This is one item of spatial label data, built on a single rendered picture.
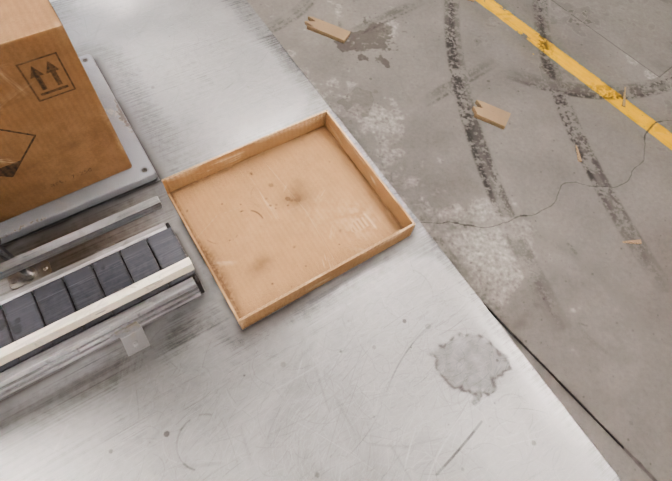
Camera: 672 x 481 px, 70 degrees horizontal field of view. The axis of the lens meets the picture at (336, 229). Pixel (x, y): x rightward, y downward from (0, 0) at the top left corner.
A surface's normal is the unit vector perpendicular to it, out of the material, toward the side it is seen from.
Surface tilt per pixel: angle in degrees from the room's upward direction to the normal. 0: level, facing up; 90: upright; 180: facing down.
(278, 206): 0
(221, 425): 0
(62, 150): 90
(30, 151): 90
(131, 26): 0
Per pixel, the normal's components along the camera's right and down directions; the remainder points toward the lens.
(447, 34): 0.09, -0.47
